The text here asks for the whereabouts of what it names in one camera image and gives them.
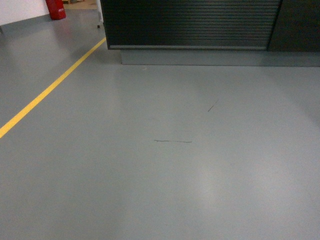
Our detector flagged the black checkout counter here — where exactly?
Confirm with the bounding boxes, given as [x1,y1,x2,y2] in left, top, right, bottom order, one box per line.
[101,0,320,67]

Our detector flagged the red fire extinguisher box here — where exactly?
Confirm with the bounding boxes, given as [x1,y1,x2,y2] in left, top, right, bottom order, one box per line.
[45,0,66,20]

